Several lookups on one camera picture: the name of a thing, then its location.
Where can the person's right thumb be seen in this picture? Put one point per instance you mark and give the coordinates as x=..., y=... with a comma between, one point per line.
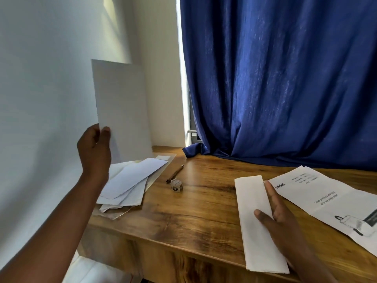
x=263, y=217

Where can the small round tape roll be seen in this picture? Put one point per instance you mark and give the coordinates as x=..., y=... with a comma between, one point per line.
x=176, y=185

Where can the crumpled white envelope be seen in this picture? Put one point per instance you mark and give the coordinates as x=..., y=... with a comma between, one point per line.
x=117, y=208

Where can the clear plastic sleeve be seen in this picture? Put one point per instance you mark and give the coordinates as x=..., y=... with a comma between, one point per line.
x=160, y=173

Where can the small white paper slip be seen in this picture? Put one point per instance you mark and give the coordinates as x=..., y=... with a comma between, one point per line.
x=163, y=157

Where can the person's right hand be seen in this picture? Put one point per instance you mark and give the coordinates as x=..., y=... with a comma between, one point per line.
x=284, y=229

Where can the person's left hand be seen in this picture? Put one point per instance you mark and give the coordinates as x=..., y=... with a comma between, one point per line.
x=92, y=156

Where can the dark pen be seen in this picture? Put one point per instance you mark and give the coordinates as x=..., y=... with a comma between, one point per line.
x=175, y=174

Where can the person's left forearm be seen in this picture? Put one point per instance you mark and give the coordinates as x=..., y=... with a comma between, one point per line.
x=50, y=232

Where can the blue curtain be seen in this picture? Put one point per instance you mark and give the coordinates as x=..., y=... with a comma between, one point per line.
x=279, y=79

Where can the person's left thumb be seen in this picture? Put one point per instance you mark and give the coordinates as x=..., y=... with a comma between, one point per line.
x=106, y=139

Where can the printed white paper sheet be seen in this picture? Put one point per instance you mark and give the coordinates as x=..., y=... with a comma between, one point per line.
x=324, y=197

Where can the person's right forearm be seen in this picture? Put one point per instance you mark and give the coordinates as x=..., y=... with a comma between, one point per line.
x=312, y=268

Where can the plain white paper sheet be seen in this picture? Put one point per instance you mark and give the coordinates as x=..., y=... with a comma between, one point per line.
x=122, y=109

